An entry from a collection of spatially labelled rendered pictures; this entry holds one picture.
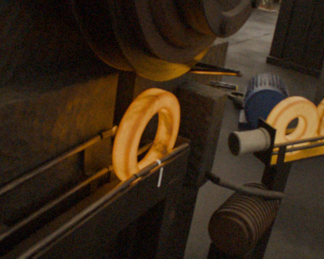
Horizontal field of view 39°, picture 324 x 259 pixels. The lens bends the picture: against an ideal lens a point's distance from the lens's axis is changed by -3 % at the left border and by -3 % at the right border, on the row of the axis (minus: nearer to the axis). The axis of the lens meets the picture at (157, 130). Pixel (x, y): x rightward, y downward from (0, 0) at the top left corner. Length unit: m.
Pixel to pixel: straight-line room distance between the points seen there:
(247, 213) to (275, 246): 0.88
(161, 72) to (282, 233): 1.44
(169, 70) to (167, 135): 0.18
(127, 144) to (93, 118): 0.08
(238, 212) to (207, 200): 1.07
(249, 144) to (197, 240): 0.85
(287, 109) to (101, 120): 0.51
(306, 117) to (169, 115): 0.45
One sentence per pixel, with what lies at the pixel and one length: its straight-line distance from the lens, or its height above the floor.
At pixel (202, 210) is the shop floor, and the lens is 2.11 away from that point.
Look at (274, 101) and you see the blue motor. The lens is 2.91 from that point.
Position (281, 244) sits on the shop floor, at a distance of 2.04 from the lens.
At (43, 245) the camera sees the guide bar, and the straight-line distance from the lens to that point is 0.68.
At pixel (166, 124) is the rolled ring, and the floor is 0.76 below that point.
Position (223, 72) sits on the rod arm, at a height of 0.89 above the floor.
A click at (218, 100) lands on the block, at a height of 0.79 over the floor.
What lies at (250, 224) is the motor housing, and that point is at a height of 0.51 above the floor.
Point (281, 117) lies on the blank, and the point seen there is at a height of 0.74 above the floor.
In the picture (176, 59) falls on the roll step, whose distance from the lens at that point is 0.77.
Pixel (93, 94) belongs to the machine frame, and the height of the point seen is 0.84.
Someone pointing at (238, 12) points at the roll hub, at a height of 1.01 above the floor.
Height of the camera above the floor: 1.12
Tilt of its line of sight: 23 degrees down
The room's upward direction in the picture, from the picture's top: 9 degrees clockwise
